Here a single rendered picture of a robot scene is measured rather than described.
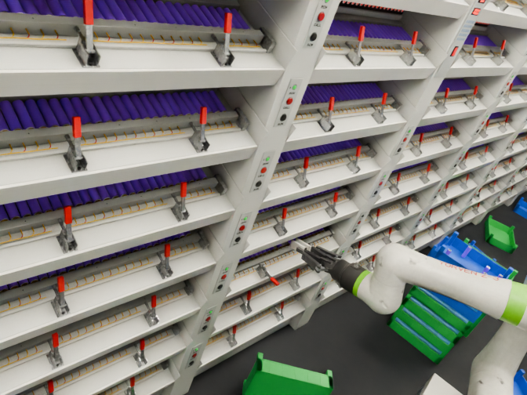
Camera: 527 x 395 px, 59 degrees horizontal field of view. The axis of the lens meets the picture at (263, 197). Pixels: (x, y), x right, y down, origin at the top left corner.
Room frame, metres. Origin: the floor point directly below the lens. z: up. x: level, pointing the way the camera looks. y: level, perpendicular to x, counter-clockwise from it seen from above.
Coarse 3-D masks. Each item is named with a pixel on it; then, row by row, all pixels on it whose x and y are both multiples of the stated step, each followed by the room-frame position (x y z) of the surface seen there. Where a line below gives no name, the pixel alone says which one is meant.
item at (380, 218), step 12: (396, 204) 2.00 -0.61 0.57; (408, 204) 1.99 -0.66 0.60; (420, 204) 2.12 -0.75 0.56; (372, 216) 1.83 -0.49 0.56; (384, 216) 1.88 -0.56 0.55; (396, 216) 1.93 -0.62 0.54; (408, 216) 1.99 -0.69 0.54; (360, 228) 1.71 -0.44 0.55; (372, 228) 1.76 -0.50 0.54; (384, 228) 1.85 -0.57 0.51; (360, 240) 1.70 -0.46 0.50
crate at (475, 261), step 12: (456, 240) 1.97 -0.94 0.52; (444, 252) 1.80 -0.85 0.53; (456, 252) 1.92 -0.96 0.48; (468, 252) 1.93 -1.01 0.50; (480, 252) 1.92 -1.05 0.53; (456, 264) 1.76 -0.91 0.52; (468, 264) 1.86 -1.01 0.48; (480, 264) 1.90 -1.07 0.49; (492, 264) 1.88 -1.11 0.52; (504, 276) 1.83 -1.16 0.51
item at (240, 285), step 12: (324, 228) 1.58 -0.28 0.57; (336, 228) 1.57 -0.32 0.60; (324, 240) 1.52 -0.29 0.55; (336, 240) 1.55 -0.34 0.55; (240, 264) 1.20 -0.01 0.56; (264, 264) 1.25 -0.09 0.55; (276, 264) 1.28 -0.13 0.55; (288, 264) 1.31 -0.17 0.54; (300, 264) 1.35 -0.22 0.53; (240, 276) 1.16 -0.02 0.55; (252, 276) 1.18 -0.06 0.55; (276, 276) 1.26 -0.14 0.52; (228, 288) 1.05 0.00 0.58; (240, 288) 1.11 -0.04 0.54
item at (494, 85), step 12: (492, 24) 2.21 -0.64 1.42; (504, 36) 2.17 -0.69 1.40; (516, 36) 2.14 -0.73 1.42; (516, 48) 2.13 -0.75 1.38; (492, 84) 2.13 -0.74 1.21; (504, 84) 2.12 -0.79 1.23; (492, 108) 2.16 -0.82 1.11; (456, 120) 2.16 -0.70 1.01; (468, 120) 2.13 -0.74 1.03; (480, 120) 2.11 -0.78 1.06; (468, 132) 2.11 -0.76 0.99; (468, 144) 2.15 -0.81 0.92; (444, 156) 2.14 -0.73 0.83; (456, 156) 2.11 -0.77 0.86; (444, 180) 2.14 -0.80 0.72; (420, 192) 2.14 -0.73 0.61; (432, 192) 2.11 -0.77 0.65; (432, 204) 2.18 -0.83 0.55; (408, 228) 2.11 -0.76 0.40
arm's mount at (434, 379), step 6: (432, 378) 1.24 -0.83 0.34; (438, 378) 1.25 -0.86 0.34; (426, 384) 1.24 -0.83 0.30; (432, 384) 1.21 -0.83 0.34; (438, 384) 1.22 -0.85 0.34; (444, 384) 1.23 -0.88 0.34; (426, 390) 1.17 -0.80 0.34; (432, 390) 1.18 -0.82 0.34; (438, 390) 1.19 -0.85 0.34; (444, 390) 1.20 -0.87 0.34; (450, 390) 1.21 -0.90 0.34; (456, 390) 1.23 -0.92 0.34
